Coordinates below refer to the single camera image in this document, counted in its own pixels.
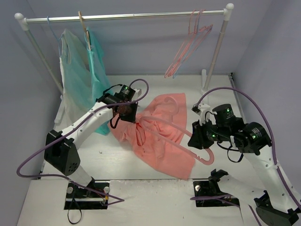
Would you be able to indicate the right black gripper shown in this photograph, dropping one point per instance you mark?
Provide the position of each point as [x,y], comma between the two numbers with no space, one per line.
[197,135]

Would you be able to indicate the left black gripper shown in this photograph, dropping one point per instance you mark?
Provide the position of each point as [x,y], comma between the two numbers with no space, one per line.
[129,115]

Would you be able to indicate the thick pink plastic hanger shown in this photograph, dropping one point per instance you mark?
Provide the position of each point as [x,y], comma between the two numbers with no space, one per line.
[144,124]

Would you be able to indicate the salmon pink t shirt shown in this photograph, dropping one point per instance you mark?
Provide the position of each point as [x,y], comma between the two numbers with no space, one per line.
[154,151]

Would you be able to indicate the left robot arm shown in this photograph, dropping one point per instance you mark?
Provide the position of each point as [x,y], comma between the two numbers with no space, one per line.
[63,146]

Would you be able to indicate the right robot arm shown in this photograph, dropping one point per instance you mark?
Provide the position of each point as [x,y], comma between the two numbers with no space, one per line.
[275,204]

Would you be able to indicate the teal green t shirt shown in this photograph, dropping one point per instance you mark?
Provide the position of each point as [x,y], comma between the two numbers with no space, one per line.
[99,79]

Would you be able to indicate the pale mint white shirt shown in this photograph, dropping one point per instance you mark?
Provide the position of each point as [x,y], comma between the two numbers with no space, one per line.
[76,78]

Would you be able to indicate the wooden hanger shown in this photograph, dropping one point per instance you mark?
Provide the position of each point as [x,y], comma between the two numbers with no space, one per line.
[87,37]

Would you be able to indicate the thin pink hanger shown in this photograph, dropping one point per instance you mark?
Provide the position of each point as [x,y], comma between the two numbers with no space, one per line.
[183,49]

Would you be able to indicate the white metal clothes rack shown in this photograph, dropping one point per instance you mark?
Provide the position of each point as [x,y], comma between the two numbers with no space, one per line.
[206,76]

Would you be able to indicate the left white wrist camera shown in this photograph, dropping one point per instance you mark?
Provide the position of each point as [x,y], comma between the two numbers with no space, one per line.
[138,92]

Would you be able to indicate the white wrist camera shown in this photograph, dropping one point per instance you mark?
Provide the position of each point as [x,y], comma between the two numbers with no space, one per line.
[138,92]
[200,109]

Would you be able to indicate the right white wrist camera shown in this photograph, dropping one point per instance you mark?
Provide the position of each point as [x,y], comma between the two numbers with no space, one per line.
[200,109]

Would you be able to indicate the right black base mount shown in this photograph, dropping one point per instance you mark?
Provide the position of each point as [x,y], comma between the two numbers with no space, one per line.
[208,194]

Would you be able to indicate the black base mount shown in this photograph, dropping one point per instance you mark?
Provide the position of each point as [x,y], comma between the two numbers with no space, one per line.
[208,194]
[81,199]

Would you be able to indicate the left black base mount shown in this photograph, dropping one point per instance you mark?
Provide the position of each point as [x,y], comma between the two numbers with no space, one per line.
[81,199]

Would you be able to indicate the blue wire hanger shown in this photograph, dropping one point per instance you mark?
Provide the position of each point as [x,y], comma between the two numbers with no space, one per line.
[55,36]

